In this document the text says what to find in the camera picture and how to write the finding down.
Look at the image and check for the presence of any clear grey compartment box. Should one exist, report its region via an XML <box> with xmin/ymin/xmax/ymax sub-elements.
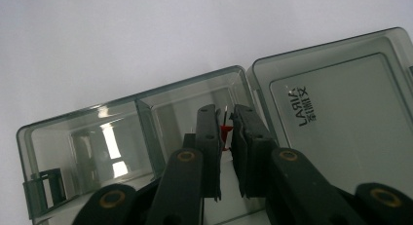
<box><xmin>16</xmin><ymin>26</ymin><xmax>413</xmax><ymax>225</ymax></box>

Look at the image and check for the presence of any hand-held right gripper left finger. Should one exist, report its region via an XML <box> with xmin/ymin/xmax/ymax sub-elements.
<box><xmin>145</xmin><ymin>103</ymin><xmax>224</xmax><ymax>225</ymax></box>

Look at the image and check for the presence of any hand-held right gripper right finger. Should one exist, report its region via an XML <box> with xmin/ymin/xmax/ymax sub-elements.
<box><xmin>230</xmin><ymin>103</ymin><xmax>364</xmax><ymax>225</ymax></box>

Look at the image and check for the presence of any red pushpin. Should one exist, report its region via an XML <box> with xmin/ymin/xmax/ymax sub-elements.
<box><xmin>219</xmin><ymin>105</ymin><xmax>235</xmax><ymax>152</ymax></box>

